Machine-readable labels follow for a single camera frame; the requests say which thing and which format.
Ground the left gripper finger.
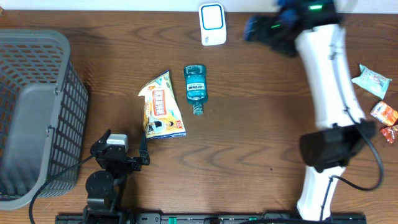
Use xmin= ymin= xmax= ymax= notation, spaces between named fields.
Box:
xmin=98 ymin=129 xmax=111 ymax=144
xmin=139 ymin=133 xmax=149 ymax=159

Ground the yellow snack bag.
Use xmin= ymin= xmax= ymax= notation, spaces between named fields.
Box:
xmin=138 ymin=70 xmax=186 ymax=139

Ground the blue mouthwash bottle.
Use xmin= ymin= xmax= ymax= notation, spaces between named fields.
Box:
xmin=184 ymin=64 xmax=208 ymax=115

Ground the pale green wipes pack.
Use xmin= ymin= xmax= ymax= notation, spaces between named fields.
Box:
xmin=351 ymin=64 xmax=392 ymax=100

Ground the orange Kleenex tissue pack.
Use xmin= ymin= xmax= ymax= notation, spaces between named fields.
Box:
xmin=371 ymin=101 xmax=397 ymax=126

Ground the red Top snack bar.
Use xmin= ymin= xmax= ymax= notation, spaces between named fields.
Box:
xmin=380 ymin=125 xmax=398 ymax=144

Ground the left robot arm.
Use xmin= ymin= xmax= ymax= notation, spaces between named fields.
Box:
xmin=82 ymin=130 xmax=150 ymax=224

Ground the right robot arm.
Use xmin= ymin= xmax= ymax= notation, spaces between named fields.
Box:
xmin=243 ymin=1 xmax=376 ymax=222

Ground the white barcode scanner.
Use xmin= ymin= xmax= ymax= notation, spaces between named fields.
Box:
xmin=198 ymin=2 xmax=226 ymax=46

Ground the grey plastic shopping basket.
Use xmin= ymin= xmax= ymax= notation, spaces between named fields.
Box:
xmin=1 ymin=29 xmax=89 ymax=210

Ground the left black cable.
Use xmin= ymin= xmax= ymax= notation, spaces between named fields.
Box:
xmin=28 ymin=154 xmax=95 ymax=224

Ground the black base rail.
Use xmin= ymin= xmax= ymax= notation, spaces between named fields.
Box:
xmin=55 ymin=212 xmax=368 ymax=224

